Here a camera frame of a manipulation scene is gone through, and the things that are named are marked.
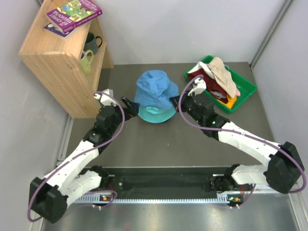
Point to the dark green mug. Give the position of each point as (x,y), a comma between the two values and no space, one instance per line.
(93,43)

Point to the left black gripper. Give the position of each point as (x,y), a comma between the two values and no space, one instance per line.
(132,109)

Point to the lower purple book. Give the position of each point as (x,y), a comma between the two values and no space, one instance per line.
(51,28)

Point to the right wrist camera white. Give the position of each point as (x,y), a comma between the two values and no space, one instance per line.
(199,85)

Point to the white hat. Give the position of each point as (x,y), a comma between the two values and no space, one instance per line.
(202,66)

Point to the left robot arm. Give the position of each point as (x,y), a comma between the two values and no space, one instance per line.
(51,196)

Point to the green plastic tray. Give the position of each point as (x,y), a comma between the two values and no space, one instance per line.
(245,88)

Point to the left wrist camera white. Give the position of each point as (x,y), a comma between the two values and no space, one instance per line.
(105,98)

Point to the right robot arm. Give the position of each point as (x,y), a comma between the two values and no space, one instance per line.
(280,164)

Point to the cyan bucket hat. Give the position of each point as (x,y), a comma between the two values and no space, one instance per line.
(155,115)

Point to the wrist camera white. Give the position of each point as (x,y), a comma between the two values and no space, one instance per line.
(199,85)
(105,98)

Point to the wooden shelf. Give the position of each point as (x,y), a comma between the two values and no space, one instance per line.
(55,63)

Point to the light green mug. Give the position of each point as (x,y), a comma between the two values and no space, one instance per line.
(85,61)

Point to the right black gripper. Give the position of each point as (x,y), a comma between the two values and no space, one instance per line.
(184,98)

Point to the beige bucket hat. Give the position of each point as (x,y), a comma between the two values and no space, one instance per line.
(223,76)

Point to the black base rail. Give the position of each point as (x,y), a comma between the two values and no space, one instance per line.
(208,179)

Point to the aluminium frame rail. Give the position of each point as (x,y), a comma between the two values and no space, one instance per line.
(106,194)

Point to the purple book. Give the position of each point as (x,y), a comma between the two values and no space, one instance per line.
(51,28)
(73,14)

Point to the yellow hat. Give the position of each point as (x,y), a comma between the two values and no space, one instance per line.
(228,101)

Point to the dark red hat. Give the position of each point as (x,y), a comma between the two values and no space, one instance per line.
(211,85)

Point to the medium blue bucket hat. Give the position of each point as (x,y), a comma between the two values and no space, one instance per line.
(154,89)

